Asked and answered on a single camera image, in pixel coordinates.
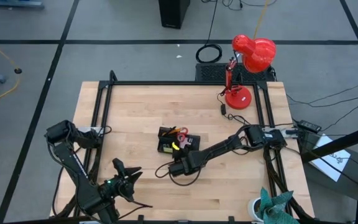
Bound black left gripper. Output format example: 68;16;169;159
103;157;143;200

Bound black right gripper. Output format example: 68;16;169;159
168;146;206;177

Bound black mesh desk organizer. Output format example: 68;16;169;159
157;125;202;156

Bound red handled scissors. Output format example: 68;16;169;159
175;125;189;142

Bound black vented case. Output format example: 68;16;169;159
195;62;277;83

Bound white plant pot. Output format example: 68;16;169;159
247;197;264;223

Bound teal fabric plant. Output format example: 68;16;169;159
255;187;301;224

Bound red desk lamp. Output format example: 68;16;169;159
223;34;277;111

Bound black power adapter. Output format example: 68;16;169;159
299;119;322;132

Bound black tower box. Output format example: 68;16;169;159
158;0;191;30

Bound white printed paper sheet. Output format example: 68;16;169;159
308;133;351;183

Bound black diagonal beam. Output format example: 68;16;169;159
300;121;358;164

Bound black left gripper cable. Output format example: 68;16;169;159
113;186;154;220

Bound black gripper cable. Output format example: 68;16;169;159
113;186;154;220
155;160;202;187

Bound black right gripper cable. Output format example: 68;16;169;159
155;160;202;187

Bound black left arm cable bundle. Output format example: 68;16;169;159
51;143;101;218

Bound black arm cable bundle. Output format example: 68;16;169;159
258;146;315;224
51;143;101;218

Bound black aluminium table frame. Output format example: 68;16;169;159
50;70;316;224

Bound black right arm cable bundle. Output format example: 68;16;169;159
258;146;315;224

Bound black hanging cable with coil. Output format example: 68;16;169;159
195;0;223;65

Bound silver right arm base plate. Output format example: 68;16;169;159
260;126;301;139

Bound yellow hanging cable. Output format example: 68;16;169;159
252;0;270;40

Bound black floor cable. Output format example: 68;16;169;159
286;79;358;105
289;90;358;109

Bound yellow floor cable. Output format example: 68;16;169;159
0;32;21;104

